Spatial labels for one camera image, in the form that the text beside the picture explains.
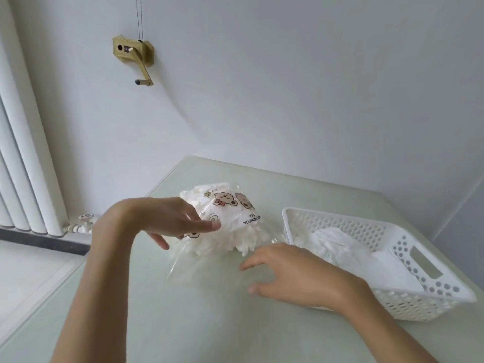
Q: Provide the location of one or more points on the person's left hand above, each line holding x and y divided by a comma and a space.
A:
166, 217

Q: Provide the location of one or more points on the person's right hand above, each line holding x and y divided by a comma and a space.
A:
302, 279

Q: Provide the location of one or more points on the stack of white gloves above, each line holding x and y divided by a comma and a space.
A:
359, 253

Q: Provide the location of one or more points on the clear bear-print plastic bag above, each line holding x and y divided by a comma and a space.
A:
234, 219

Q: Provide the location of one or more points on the white perforated plastic basket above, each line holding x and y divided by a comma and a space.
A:
435, 310

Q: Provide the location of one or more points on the person's left forearm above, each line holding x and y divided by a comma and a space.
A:
90, 291

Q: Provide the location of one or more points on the white radiator valve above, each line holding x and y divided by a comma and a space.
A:
81, 223

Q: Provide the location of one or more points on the white column radiator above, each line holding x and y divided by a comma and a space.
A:
26, 147

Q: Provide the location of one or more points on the brass wall crank winch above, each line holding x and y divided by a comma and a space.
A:
145, 52

